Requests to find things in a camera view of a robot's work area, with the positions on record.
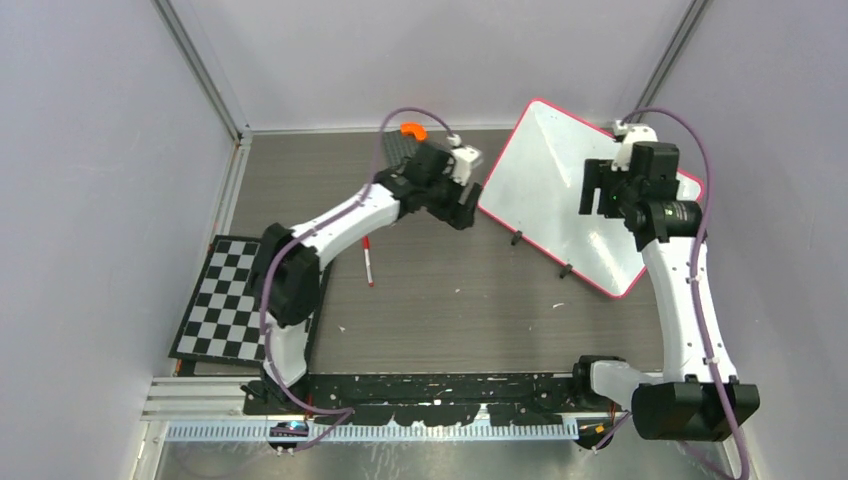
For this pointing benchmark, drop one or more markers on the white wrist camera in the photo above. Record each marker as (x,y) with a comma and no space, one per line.
(465,159)
(627,135)

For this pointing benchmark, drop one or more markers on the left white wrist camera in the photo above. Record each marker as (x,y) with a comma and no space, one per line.
(465,159)

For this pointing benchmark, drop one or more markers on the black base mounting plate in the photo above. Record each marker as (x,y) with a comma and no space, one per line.
(431,400)

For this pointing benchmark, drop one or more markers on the orange curved plastic piece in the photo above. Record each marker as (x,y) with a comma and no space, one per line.
(414,130)

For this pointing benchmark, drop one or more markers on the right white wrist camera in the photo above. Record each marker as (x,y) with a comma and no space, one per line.
(627,135)

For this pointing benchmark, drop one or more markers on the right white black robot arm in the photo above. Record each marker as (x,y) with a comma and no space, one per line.
(699,396)

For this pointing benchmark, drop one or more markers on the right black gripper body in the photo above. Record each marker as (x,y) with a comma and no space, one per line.
(615,187)

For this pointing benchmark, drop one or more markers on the grey studded baseplate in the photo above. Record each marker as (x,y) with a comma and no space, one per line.
(398,147)

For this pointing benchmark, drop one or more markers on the red capped white marker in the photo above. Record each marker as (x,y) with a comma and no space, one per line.
(367,261)

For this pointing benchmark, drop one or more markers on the black white checkerboard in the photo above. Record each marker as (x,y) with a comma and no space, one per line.
(221,321)

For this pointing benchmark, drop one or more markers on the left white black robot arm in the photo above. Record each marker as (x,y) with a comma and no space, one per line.
(287,270)

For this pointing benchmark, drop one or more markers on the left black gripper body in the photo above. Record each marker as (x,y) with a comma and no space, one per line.
(444,200)

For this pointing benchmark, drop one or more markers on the pink framed whiteboard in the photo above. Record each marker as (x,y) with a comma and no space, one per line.
(534,186)

